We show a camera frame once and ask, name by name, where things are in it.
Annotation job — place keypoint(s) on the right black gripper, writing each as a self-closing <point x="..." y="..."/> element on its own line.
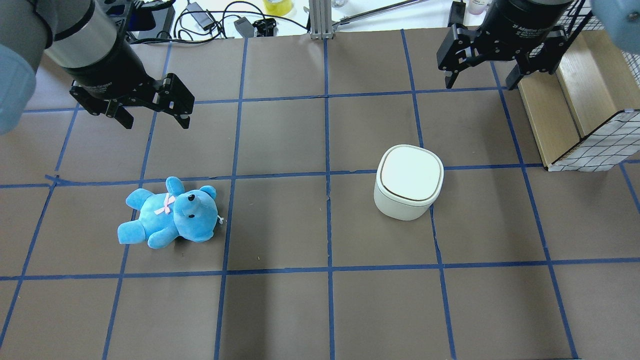
<point x="527" y="22"/>

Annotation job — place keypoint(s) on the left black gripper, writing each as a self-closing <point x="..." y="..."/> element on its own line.
<point x="109" y="71"/>

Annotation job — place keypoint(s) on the white trash can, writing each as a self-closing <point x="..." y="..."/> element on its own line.
<point x="408" y="181"/>

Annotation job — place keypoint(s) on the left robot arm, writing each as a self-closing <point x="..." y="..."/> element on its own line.
<point x="88" y="39"/>

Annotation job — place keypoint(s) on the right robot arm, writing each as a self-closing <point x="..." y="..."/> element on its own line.
<point x="620" y="19"/>

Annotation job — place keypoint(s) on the blue teddy bear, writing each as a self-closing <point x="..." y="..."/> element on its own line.
<point x="177" y="213"/>

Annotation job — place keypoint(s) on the yellow tape roll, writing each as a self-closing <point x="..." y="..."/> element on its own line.
<point x="278" y="7"/>

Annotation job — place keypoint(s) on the wooden wire-grid shelf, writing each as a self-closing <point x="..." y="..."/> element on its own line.
<point x="585" y="116"/>

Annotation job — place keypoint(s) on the aluminium frame post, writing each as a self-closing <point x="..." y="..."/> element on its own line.
<point x="320" y="17"/>

